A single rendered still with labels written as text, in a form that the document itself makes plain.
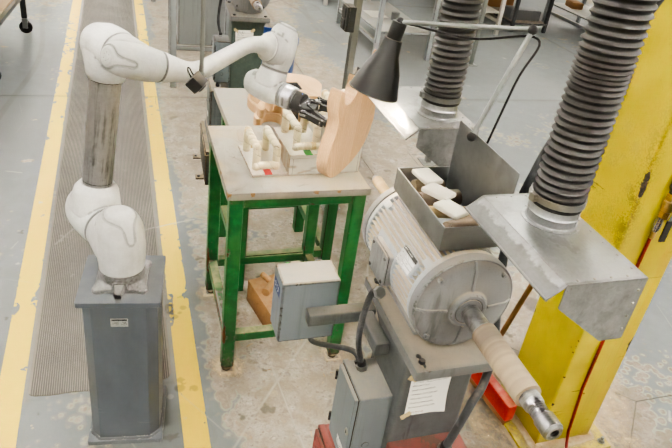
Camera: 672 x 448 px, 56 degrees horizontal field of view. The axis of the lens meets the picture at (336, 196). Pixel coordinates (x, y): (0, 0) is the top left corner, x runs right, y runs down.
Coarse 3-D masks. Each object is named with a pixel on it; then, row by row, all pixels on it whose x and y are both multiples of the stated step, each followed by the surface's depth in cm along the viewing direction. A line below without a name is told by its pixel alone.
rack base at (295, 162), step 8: (280, 128) 273; (280, 136) 266; (288, 136) 267; (304, 136) 269; (288, 144) 260; (288, 152) 254; (296, 152) 254; (312, 152) 256; (288, 160) 254; (296, 160) 254; (304, 160) 255; (312, 160) 256; (288, 168) 254; (296, 168) 255; (304, 168) 257; (312, 168) 258
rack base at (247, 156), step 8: (240, 152) 268; (248, 152) 267; (264, 152) 269; (272, 152) 270; (248, 160) 261; (264, 160) 262; (280, 160) 264; (248, 168) 256; (280, 168) 258; (256, 176) 251; (264, 176) 252; (272, 176) 254
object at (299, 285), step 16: (288, 272) 169; (304, 272) 170; (320, 272) 171; (336, 272) 172; (288, 288) 165; (304, 288) 167; (320, 288) 169; (336, 288) 170; (272, 304) 178; (288, 304) 168; (304, 304) 170; (320, 304) 172; (336, 304) 173; (272, 320) 178; (288, 320) 171; (304, 320) 173; (288, 336) 174; (304, 336) 176; (320, 336) 178; (352, 352) 168
